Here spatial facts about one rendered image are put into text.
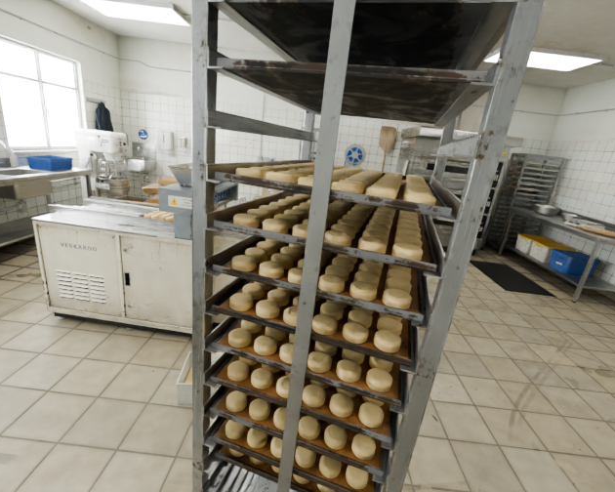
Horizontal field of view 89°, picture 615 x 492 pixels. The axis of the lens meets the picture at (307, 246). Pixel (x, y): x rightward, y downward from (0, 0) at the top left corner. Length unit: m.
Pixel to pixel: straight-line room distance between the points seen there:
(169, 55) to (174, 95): 0.66
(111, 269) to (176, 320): 0.60
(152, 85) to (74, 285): 4.89
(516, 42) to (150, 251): 2.33
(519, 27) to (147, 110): 6.89
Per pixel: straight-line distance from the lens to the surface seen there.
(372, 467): 0.81
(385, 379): 0.68
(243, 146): 6.52
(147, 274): 2.59
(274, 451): 0.88
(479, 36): 0.64
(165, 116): 7.02
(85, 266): 2.86
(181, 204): 2.28
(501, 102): 0.51
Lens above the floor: 1.57
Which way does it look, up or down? 18 degrees down
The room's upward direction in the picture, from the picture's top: 7 degrees clockwise
